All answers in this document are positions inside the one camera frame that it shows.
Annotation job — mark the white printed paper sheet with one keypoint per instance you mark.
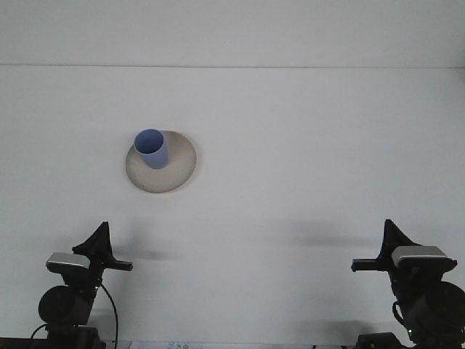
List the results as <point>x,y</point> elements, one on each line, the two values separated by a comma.
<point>174,345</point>

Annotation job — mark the pale blue cup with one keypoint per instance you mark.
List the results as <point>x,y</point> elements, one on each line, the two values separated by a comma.
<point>156,158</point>

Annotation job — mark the pale round plate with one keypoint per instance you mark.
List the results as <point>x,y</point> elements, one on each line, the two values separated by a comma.
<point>174,174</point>

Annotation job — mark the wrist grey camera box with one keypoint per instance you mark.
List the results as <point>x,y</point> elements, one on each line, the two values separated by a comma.
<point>67,261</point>
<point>417,255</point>

